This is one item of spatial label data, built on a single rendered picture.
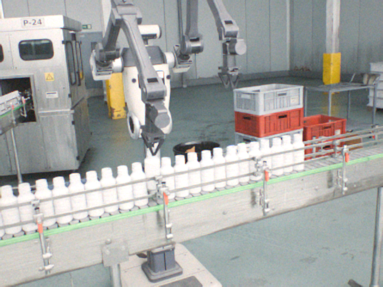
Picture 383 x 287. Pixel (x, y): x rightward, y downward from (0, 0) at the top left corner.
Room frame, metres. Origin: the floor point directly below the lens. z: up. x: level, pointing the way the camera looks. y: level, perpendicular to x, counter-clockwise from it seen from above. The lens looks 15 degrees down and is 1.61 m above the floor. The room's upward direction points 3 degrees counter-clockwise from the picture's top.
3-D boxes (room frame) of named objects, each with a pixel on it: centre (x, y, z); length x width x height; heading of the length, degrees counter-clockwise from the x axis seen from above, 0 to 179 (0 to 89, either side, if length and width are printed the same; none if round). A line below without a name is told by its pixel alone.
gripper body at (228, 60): (1.82, -0.21, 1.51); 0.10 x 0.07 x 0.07; 24
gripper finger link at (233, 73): (1.81, -0.21, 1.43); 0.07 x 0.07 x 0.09; 24
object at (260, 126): (4.08, -0.85, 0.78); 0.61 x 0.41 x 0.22; 121
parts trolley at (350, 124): (6.02, -2.38, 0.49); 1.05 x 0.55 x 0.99; 114
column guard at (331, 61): (11.03, -4.05, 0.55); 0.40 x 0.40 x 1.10; 24
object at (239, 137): (4.07, -0.85, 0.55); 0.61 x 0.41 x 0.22; 121
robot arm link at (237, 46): (1.79, -0.23, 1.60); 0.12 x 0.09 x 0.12; 25
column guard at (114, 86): (9.17, 1.59, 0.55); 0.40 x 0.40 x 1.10; 24
